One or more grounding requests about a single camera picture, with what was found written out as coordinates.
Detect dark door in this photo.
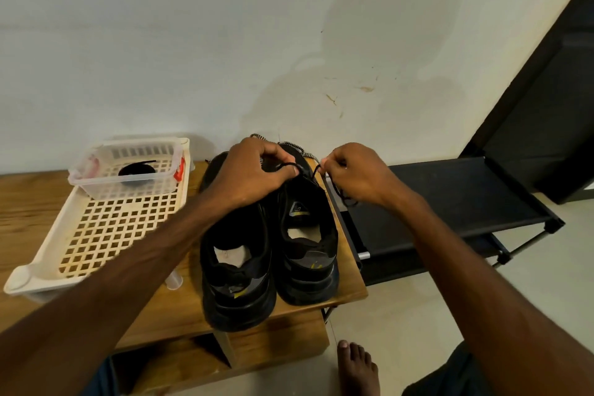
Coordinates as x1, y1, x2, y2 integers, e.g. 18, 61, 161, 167
461, 0, 594, 205

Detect person's right hand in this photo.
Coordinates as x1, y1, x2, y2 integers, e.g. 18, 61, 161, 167
320, 142, 421, 216

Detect black shoelaces bundle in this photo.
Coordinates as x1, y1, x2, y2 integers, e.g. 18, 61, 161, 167
118, 161, 158, 178

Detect person's left forearm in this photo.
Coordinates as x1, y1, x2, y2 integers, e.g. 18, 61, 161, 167
0, 187, 238, 396

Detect black shoe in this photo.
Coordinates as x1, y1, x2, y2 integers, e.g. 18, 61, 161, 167
199, 152, 278, 333
269, 141, 341, 307

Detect large white plastic tray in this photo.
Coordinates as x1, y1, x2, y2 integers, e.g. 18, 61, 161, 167
2, 137, 193, 304

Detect single black shoelace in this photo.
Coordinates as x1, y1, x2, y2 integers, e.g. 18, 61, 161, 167
262, 154, 359, 209

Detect low wooden table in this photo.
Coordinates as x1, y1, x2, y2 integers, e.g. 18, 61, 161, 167
0, 161, 369, 396

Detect person's blue shorts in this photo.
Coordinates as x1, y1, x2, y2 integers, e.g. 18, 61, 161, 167
82, 343, 497, 396

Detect black shoe rack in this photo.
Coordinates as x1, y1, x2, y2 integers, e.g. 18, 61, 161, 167
325, 155, 566, 286

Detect person's right forearm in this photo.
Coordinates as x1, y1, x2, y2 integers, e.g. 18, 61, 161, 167
401, 191, 594, 396

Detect small white plastic basket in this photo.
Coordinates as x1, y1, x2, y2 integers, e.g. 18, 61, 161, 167
67, 139, 191, 201

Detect person's left hand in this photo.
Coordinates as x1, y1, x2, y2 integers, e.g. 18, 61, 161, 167
209, 137, 301, 214

